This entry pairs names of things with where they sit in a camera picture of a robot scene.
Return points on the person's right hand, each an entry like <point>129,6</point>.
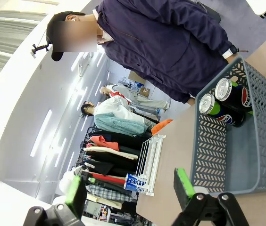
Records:
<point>191,101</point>

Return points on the person's head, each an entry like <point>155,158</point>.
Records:
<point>81,35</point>

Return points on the person's left forearm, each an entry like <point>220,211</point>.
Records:
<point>220,40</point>

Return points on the blue Pocari can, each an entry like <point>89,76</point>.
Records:
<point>133,182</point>

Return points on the grey perforated plastic basket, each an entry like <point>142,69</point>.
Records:
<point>241,153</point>

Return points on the black cap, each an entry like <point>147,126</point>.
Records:
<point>55,26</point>

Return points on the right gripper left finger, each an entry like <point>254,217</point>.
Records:
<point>76,195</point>

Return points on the clothes rack with dark garments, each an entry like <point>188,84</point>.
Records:
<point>114,160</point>

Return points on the person in navy jacket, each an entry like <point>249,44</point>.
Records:
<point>159,47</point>

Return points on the cardboard box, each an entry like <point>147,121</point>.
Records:
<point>136,77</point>
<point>144,91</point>

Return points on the mannequin in beige trousers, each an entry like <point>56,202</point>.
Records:
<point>147,102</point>

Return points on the black Pepsi can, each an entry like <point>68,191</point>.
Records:
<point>236,99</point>
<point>225,117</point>

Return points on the white table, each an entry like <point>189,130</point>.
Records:
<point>260,5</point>

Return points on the orange cloth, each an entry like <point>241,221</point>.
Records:
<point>161,127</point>

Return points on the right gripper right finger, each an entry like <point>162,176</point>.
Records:
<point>182,186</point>

